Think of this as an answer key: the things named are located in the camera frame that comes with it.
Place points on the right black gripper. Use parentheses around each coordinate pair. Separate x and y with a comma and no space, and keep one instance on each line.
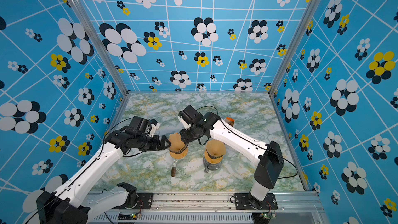
(185,137)

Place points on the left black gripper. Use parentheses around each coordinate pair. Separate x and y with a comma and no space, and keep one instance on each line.
(157,145)

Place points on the glass scoop wooden handle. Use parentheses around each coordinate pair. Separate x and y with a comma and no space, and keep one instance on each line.
(173,168)

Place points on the wooden ring dripper holder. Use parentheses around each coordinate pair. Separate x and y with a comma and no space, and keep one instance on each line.
(212,159)

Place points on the grey ribbed glass carafe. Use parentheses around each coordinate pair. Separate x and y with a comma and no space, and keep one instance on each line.
(211,166)

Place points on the grey glass dripper cone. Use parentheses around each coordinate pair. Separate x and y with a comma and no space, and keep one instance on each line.
(182,151)

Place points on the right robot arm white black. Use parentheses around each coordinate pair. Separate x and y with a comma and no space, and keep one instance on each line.
(266,157)

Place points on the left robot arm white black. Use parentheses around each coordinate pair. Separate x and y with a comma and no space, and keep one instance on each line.
(68,204)

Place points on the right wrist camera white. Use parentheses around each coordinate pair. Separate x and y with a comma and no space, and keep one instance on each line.
(184,123)

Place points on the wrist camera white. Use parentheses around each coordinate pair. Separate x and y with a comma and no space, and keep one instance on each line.
(154,126)
(184,123)

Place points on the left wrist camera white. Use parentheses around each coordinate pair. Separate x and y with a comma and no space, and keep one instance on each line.
(154,126)

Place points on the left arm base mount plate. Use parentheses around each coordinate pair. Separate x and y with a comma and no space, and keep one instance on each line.
(142,200)

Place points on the aluminium front rail frame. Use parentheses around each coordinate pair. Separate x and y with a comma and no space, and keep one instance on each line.
(211,208)

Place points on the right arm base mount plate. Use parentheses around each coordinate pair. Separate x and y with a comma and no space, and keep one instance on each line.
(245,201)

